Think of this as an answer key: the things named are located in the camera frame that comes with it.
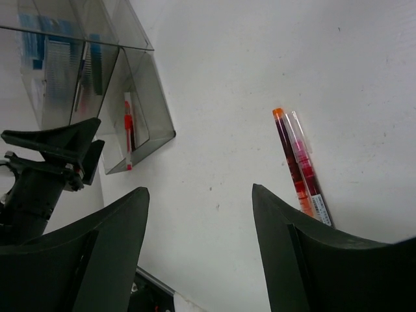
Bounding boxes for blue jar front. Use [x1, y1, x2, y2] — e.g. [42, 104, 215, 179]
[19, 13, 76, 70]

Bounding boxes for dark red gel pen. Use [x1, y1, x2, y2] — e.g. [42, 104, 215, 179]
[272, 108, 315, 217]

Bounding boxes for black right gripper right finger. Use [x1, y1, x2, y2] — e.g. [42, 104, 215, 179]
[252, 185, 415, 311]

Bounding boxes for clear plastic organizer box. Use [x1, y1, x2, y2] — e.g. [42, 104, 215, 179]
[1, 1, 176, 174]

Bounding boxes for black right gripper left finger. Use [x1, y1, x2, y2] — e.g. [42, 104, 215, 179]
[1, 187, 150, 311]

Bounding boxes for red pen with clip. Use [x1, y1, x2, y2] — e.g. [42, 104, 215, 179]
[285, 111, 334, 227]

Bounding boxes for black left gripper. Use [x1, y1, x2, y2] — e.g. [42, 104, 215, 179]
[1, 118, 105, 246]

